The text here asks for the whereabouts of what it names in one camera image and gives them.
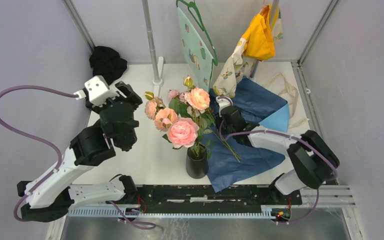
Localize orange rose stem pair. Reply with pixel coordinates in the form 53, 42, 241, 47
144, 91, 179, 132

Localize dark blue wrapping paper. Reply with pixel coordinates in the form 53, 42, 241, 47
203, 78, 288, 192

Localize orange rose stem with bud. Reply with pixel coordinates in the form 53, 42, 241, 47
175, 76, 215, 160

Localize cream ribbon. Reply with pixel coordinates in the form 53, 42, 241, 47
262, 72, 310, 130

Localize pink flower bouquet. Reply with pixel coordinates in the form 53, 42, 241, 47
208, 111, 241, 163

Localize light blue wrapping paper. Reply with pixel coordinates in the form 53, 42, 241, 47
260, 104, 290, 132

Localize pink peony stem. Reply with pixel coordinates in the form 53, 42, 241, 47
167, 93, 199, 149

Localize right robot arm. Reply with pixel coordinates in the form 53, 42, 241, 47
219, 105, 340, 204

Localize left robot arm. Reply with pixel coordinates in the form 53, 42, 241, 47
17, 82, 142, 223

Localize black vase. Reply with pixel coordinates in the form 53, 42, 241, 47
186, 144, 209, 179

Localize black cloth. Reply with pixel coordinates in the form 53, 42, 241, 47
89, 46, 128, 85

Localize green hanger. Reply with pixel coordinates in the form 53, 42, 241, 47
175, 0, 219, 66

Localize mint green patterned towel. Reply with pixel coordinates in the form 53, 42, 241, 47
176, 6, 218, 92

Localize yellow cream patterned garment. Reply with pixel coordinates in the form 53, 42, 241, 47
212, 3, 279, 98

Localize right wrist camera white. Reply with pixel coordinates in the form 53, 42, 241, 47
215, 96, 234, 115

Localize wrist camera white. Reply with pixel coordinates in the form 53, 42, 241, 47
73, 75, 120, 107
215, 96, 234, 115

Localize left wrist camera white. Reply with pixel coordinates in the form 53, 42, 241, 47
73, 75, 120, 107

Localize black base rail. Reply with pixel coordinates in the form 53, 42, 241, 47
115, 184, 303, 214

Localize white cable duct strip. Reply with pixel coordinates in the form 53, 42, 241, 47
67, 206, 275, 220

